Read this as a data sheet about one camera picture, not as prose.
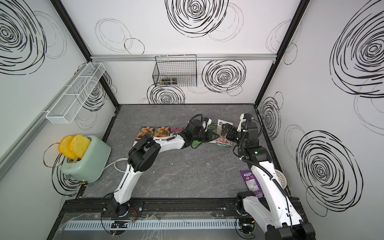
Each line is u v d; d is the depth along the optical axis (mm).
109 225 698
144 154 566
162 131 1049
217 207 753
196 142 840
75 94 708
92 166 723
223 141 889
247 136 540
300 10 727
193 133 771
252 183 800
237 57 1642
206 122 846
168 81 885
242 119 667
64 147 727
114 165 868
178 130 1047
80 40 827
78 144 752
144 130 1051
